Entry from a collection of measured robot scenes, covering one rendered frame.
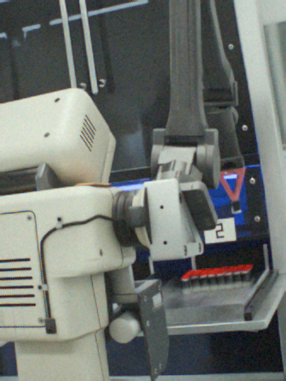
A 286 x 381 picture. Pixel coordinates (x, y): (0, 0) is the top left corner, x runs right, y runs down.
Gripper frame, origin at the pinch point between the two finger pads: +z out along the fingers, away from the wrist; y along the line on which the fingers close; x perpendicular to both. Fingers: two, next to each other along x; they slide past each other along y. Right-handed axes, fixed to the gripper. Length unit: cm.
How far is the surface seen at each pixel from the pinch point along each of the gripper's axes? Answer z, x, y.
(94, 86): -30, 30, 30
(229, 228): 13.3, 1.7, 23.5
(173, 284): 24.7, 18.6, 19.1
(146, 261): 22, 26, 37
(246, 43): -34.2, -11.5, 25.2
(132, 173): -4.0, 25.1, 31.7
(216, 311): 21.7, 7.7, -14.6
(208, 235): 14.5, 7.4, 24.8
